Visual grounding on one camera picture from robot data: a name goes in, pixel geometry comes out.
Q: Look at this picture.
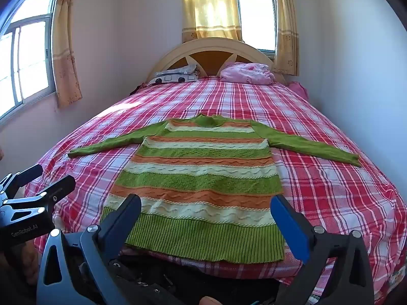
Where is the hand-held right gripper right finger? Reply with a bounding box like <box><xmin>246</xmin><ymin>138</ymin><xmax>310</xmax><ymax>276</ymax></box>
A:
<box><xmin>270</xmin><ymin>194</ymin><xmax>376</xmax><ymax>305</ymax></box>

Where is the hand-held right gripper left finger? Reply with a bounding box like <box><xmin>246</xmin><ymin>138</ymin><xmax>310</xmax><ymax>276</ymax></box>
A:
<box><xmin>36</xmin><ymin>194</ymin><xmax>179</xmax><ymax>305</ymax></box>

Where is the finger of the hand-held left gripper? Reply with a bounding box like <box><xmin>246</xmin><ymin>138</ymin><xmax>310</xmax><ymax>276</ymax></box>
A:
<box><xmin>0</xmin><ymin>164</ymin><xmax>44</xmax><ymax>199</ymax></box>
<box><xmin>0</xmin><ymin>175</ymin><xmax>76</xmax><ymax>227</ymax></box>

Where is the green orange striped knit sweater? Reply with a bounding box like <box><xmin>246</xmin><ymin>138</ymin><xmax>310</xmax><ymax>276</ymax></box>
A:
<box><xmin>68</xmin><ymin>113</ymin><xmax>362</xmax><ymax>264</ymax></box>

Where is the bed with red plaid sheet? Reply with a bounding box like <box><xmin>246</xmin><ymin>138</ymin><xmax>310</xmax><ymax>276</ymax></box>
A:
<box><xmin>24</xmin><ymin>76</ymin><xmax>407</xmax><ymax>305</ymax></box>

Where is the pink cloth bundle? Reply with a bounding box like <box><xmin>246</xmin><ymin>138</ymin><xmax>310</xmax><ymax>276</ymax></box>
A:
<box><xmin>288</xmin><ymin>81</ymin><xmax>310</xmax><ymax>99</ymax></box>

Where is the yellow side window curtain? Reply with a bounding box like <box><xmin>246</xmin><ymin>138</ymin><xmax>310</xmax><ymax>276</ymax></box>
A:
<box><xmin>52</xmin><ymin>0</ymin><xmax>83</xmax><ymax>109</ymax></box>

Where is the grey patterned pillow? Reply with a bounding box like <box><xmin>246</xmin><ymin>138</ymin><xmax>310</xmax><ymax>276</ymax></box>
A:
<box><xmin>147</xmin><ymin>64</ymin><xmax>199</xmax><ymax>86</ymax></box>

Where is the pink pillow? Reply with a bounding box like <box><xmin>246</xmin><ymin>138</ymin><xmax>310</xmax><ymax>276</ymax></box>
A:
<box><xmin>219</xmin><ymin>63</ymin><xmax>275</xmax><ymax>85</ymax></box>

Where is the cream arched wooden headboard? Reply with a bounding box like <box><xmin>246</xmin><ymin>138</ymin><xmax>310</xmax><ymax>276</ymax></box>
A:
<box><xmin>144</xmin><ymin>37</ymin><xmax>287</xmax><ymax>85</ymax></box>

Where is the yellow narrow curtain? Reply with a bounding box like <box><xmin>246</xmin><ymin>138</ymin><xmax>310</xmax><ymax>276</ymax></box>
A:
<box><xmin>274</xmin><ymin>0</ymin><xmax>301</xmax><ymax>77</ymax></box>

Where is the small window behind headboard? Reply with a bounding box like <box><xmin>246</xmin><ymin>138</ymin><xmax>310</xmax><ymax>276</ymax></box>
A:
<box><xmin>237</xmin><ymin>0</ymin><xmax>277</xmax><ymax>54</ymax></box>

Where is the yellow sunlit curtain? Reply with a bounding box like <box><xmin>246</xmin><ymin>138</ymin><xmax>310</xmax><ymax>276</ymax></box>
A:
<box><xmin>181</xmin><ymin>0</ymin><xmax>244</xmax><ymax>43</ymax></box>

